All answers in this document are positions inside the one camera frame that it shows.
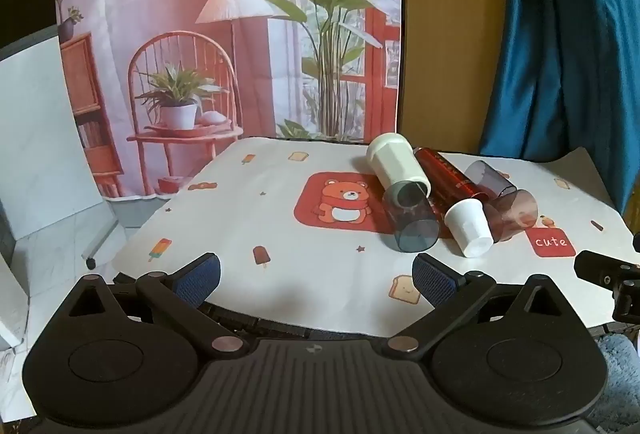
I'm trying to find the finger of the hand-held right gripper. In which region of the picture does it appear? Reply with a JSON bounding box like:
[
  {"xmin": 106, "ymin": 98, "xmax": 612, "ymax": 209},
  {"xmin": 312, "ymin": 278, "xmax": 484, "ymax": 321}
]
[
  {"xmin": 612, "ymin": 281, "xmax": 640, "ymax": 323},
  {"xmin": 573, "ymin": 250, "xmax": 640, "ymax": 289}
]

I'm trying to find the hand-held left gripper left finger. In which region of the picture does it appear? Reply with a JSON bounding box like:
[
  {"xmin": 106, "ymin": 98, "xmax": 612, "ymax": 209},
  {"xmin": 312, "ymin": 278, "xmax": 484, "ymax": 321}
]
[{"xmin": 55, "ymin": 252, "xmax": 247, "ymax": 358}]

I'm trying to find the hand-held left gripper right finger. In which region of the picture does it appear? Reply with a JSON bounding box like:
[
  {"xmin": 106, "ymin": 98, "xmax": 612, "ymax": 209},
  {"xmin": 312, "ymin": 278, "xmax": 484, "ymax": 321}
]
[{"xmin": 385, "ymin": 253, "xmax": 588, "ymax": 360}]

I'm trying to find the grey transparent cup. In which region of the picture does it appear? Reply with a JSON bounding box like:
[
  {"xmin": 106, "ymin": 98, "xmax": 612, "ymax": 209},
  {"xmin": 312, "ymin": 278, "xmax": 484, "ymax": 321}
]
[{"xmin": 382, "ymin": 180, "xmax": 441, "ymax": 253}]

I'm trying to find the small white cup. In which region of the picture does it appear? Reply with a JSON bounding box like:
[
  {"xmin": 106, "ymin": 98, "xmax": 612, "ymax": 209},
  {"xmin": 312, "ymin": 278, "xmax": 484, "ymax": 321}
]
[{"xmin": 444, "ymin": 199, "xmax": 495, "ymax": 259}]

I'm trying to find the red-brown transparent cup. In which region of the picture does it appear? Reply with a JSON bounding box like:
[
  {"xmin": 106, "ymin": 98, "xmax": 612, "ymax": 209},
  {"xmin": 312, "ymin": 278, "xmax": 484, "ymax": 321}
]
[{"xmin": 482, "ymin": 188, "xmax": 540, "ymax": 244}]

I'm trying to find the dark purple transparent cup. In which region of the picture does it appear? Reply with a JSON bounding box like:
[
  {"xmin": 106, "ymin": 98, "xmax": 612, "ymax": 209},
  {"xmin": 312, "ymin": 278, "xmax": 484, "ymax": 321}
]
[{"xmin": 465, "ymin": 160, "xmax": 518, "ymax": 203}]

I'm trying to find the cream lidded cup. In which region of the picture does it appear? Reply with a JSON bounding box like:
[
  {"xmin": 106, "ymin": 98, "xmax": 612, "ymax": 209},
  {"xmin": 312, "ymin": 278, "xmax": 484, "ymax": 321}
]
[{"xmin": 366, "ymin": 132, "xmax": 432, "ymax": 200}]

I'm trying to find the grey-blue towel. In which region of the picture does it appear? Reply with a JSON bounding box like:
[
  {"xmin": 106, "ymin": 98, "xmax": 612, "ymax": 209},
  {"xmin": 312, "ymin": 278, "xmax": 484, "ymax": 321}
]
[{"xmin": 592, "ymin": 331, "xmax": 640, "ymax": 427}]

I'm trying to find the red bottle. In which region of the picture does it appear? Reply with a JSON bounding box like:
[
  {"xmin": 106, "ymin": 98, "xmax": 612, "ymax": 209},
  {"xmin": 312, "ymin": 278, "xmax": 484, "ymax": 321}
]
[{"xmin": 412, "ymin": 146, "xmax": 484, "ymax": 222}]

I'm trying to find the white printed tablecloth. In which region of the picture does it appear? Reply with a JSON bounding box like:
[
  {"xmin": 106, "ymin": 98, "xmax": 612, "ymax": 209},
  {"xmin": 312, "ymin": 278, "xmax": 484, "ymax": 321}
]
[{"xmin": 112, "ymin": 136, "xmax": 636, "ymax": 340}]

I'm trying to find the white board on stand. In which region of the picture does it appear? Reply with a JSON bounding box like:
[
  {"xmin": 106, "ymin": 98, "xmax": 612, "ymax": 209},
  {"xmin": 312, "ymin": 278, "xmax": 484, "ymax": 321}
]
[{"xmin": 0, "ymin": 34, "xmax": 121, "ymax": 266}]

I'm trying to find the blue curtain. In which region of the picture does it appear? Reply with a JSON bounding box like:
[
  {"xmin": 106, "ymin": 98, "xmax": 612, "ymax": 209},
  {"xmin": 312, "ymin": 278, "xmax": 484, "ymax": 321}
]
[{"xmin": 477, "ymin": 0, "xmax": 640, "ymax": 220}]

